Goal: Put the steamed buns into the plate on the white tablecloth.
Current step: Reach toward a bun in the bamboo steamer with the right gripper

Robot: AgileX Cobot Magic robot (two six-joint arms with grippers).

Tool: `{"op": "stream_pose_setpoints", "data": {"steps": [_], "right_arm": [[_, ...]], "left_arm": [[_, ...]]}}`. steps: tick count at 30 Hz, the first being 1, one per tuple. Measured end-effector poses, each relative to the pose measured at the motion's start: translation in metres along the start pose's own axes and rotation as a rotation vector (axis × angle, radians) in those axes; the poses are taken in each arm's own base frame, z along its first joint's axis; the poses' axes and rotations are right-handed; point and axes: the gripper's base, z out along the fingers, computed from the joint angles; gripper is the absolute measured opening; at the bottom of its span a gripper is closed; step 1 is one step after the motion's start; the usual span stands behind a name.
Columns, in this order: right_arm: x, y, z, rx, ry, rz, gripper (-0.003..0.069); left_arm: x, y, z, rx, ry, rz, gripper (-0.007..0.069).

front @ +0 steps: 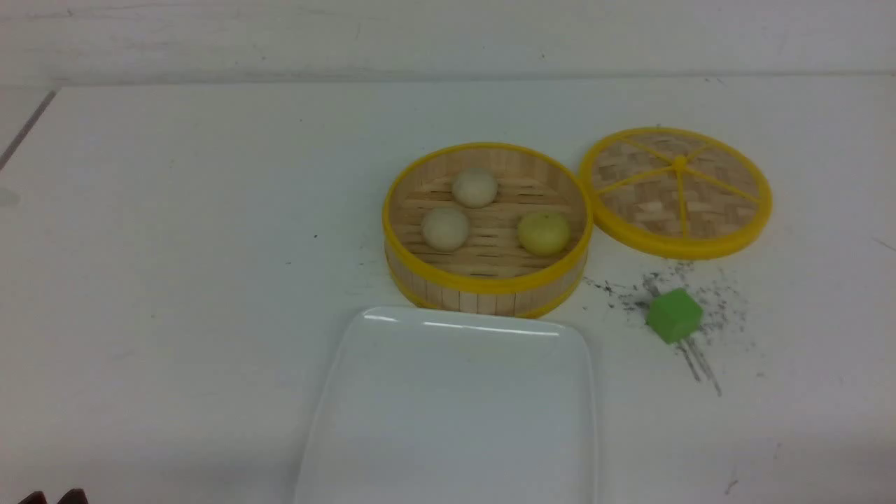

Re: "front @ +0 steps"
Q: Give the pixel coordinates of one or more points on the white steamed bun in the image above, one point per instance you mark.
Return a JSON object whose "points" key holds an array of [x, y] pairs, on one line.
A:
{"points": [[445, 229], [474, 188]]}

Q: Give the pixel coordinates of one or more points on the yellow steamed bun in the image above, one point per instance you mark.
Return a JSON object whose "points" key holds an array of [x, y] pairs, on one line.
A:
{"points": [[544, 233]]}

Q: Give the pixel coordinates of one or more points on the white rectangular plate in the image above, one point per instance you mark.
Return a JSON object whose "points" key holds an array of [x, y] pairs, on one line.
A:
{"points": [[428, 406]]}

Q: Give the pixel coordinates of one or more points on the bamboo steamer basket yellow rim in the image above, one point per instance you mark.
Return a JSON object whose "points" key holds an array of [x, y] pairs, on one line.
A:
{"points": [[492, 273]]}

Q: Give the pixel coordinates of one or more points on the green cube block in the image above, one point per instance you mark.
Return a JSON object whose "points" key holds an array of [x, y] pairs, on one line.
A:
{"points": [[674, 316]]}

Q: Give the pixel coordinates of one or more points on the bamboo steamer lid yellow rim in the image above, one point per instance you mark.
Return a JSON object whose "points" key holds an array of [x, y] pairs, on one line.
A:
{"points": [[675, 193]]}

